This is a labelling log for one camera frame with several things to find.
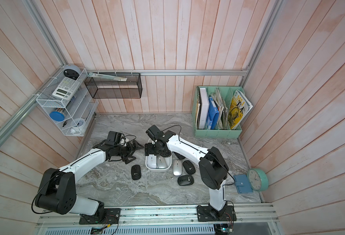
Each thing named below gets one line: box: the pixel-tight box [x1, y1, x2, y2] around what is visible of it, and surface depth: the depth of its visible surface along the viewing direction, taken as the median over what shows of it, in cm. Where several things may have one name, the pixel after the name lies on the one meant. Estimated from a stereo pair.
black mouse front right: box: [177, 174, 195, 187], surface depth 85 cm
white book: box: [198, 87, 210, 129], surface depth 97 cm
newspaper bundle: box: [210, 87, 230, 130], surface depth 99 cm
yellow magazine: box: [227, 89, 254, 130], surface depth 100 cm
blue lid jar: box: [49, 111, 65, 122], surface depth 78 cm
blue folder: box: [207, 95, 220, 130], surface depth 97 cm
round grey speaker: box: [63, 64, 82, 81], surface depth 83 cm
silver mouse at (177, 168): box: [172, 159, 183, 177], surface depth 91 cm
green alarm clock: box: [246, 167, 270, 192], surface depth 78 cm
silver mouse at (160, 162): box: [156, 155, 168, 169], surface depth 93 cm
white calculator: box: [51, 76, 80, 100], surface depth 79 cm
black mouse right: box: [182, 160, 197, 175], surface depth 90 cm
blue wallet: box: [232, 174, 254, 194], surface depth 83 cm
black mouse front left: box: [130, 164, 142, 181], surface depth 88 cm
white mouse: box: [147, 154, 157, 169], surface depth 91 cm
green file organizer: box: [192, 86, 245, 139], surface depth 100 cm
